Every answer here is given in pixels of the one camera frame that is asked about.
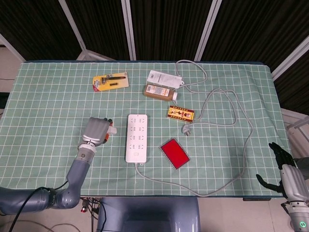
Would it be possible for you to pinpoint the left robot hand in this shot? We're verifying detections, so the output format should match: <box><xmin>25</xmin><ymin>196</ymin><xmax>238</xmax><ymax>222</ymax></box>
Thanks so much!
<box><xmin>82</xmin><ymin>117</ymin><xmax>114</xmax><ymax>147</ymax></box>

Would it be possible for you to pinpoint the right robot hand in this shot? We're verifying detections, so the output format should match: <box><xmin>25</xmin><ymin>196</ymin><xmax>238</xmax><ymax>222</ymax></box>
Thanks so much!
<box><xmin>256</xmin><ymin>142</ymin><xmax>309</xmax><ymax>201</ymax></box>

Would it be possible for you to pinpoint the white power strip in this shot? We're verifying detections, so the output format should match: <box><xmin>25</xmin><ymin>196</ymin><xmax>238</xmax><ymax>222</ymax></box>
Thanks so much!
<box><xmin>125</xmin><ymin>114</ymin><xmax>148</xmax><ymax>166</ymax></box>

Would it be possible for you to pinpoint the razor in yellow blister pack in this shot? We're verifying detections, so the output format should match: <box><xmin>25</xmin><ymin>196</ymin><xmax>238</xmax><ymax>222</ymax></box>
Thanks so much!
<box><xmin>93</xmin><ymin>72</ymin><xmax>130</xmax><ymax>93</ymax></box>

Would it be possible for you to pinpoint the green checked tablecloth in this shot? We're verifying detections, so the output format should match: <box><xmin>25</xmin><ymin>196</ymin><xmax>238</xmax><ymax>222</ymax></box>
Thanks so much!
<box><xmin>0</xmin><ymin>60</ymin><xmax>302</xmax><ymax>198</ymax></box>

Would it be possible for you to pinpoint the white metal rack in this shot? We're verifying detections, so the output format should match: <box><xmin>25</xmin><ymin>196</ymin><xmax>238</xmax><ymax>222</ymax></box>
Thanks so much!
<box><xmin>281</xmin><ymin>108</ymin><xmax>309</xmax><ymax>141</ymax></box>

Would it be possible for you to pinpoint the brown liquid bottle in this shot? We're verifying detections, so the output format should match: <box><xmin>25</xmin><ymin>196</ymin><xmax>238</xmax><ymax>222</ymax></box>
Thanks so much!
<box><xmin>143</xmin><ymin>84</ymin><xmax>179</xmax><ymax>102</ymax></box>

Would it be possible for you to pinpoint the red pad in clear case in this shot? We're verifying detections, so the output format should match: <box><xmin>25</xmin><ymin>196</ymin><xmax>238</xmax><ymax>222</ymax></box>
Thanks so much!
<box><xmin>158</xmin><ymin>138</ymin><xmax>191</xmax><ymax>172</ymax></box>

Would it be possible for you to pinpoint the white printed packet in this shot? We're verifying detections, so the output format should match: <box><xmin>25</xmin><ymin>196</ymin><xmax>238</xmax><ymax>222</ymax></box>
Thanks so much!
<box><xmin>147</xmin><ymin>70</ymin><xmax>185</xmax><ymax>88</ymax></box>

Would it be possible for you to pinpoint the yellow red patterned box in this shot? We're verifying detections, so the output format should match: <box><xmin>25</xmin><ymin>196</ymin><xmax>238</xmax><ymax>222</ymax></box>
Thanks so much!
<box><xmin>166</xmin><ymin>105</ymin><xmax>195</xmax><ymax>124</ymax></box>

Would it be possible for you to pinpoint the grey-blue robot torso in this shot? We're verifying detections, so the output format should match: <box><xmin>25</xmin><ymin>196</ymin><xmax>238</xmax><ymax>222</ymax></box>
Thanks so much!
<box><xmin>96</xmin><ymin>197</ymin><xmax>201</xmax><ymax>232</ymax></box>

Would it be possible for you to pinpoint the dark folding partition screen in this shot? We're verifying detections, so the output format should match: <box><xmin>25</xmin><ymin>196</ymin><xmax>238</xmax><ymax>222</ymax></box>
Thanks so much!
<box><xmin>0</xmin><ymin>0</ymin><xmax>309</xmax><ymax>116</ymax></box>

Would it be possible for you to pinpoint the cable bundle under table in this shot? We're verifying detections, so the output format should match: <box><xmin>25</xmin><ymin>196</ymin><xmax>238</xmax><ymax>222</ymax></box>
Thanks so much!
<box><xmin>77</xmin><ymin>197</ymin><xmax>107</xmax><ymax>232</ymax></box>

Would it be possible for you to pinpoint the grey power strip cable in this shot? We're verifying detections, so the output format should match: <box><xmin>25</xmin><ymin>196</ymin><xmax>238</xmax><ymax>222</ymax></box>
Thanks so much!
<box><xmin>134</xmin><ymin>59</ymin><xmax>253</xmax><ymax>197</ymax></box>

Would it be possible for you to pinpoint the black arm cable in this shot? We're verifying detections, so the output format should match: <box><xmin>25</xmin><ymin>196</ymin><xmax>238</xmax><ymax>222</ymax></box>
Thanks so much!
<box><xmin>9</xmin><ymin>181</ymin><xmax>70</xmax><ymax>232</ymax></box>

